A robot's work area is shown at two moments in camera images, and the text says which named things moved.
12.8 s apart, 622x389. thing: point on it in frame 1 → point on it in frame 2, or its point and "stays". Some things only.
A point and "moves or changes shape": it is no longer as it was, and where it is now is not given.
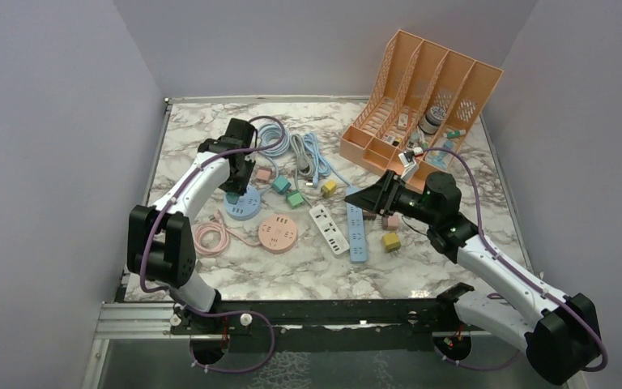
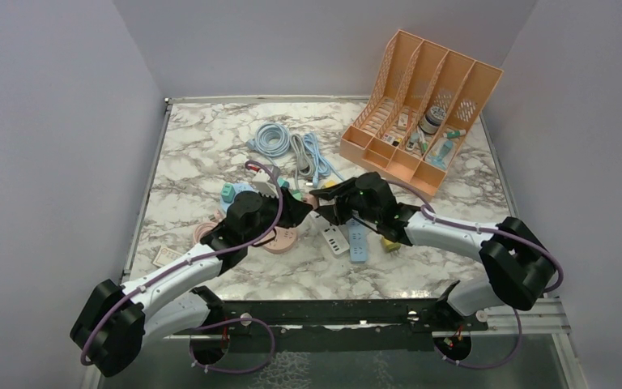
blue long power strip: x=355 y=229 stays
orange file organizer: x=426 y=104 stays
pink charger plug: x=263 y=174 moves or changes shape
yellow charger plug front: x=391 y=241 stays
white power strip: x=330 y=228 stays
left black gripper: x=239 y=187 → x=292 y=211
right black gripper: x=379 y=197 → x=336 y=211
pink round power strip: x=278 y=233 stays
